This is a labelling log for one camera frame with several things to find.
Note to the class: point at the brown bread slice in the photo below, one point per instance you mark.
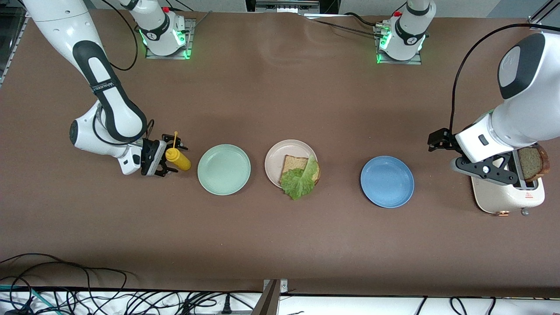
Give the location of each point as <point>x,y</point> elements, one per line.
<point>531,164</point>
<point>294,164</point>

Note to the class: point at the aluminium frame profile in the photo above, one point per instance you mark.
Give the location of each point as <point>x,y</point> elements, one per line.
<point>540,15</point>

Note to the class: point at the yellow mustard squeeze bottle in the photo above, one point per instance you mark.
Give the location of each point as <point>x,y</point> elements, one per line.
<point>180,162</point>

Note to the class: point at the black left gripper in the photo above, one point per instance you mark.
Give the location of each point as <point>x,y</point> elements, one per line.
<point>442,139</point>

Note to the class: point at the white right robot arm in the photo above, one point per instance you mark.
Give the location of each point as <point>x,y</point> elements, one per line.
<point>52,26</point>

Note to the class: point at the silver metal rail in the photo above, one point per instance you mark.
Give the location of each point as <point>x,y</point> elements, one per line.
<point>284,8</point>

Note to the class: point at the blue plate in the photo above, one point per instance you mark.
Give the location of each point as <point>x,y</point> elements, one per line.
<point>387,182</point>

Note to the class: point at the black power plug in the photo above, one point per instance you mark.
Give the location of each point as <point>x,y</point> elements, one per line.
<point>226,304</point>

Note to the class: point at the beige plate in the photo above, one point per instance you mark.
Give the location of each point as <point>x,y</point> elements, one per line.
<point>275,162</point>

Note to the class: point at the cream white toaster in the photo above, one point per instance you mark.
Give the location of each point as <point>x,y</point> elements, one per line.
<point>503,199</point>

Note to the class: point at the metal corner bracket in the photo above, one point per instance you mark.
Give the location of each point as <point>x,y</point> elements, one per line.
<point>284,286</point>

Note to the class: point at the mint green plate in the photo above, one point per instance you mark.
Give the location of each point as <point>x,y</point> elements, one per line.
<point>224,169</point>

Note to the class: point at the grey table side rail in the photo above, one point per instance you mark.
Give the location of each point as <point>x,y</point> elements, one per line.
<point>11,57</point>

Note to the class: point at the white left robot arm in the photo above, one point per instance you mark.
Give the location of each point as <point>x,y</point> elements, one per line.
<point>525,113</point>

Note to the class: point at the black equipment box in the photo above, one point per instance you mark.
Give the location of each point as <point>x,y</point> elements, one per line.
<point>329,5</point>

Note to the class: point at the green lettuce leaf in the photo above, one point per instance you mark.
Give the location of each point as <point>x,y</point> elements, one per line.
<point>299,183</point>

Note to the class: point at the aluminium profile bar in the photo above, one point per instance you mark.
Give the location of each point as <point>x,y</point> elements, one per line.
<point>267,302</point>

